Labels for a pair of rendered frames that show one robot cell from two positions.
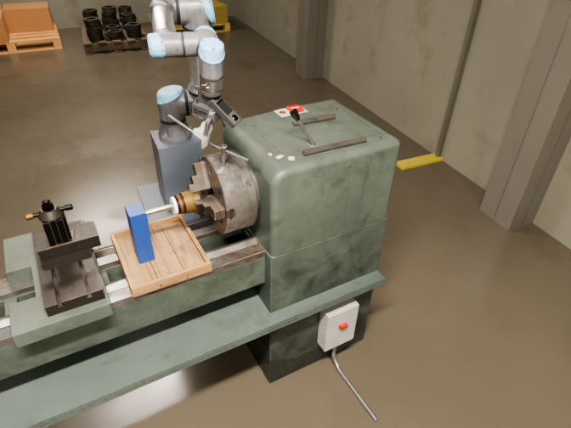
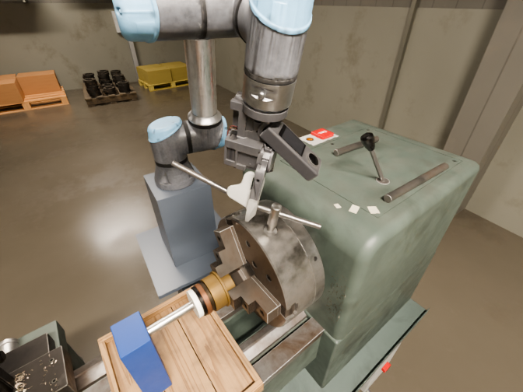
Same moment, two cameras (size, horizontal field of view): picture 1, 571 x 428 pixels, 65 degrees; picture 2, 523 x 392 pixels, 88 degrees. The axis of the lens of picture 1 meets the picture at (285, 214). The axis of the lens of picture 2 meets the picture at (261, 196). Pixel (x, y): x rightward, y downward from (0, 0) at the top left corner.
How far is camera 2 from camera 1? 112 cm
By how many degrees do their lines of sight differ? 6
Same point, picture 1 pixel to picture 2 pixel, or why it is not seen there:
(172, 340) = not seen: outside the picture
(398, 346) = (415, 355)
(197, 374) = not seen: outside the picture
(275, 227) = (350, 310)
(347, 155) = (440, 194)
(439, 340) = (448, 341)
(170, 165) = (173, 216)
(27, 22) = (38, 85)
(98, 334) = not seen: outside the picture
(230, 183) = (289, 263)
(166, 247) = (185, 352)
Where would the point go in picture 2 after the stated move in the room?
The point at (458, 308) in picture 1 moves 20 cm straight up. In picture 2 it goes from (448, 301) to (461, 282)
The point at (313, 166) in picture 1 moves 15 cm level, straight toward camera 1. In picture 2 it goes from (411, 218) to (450, 270)
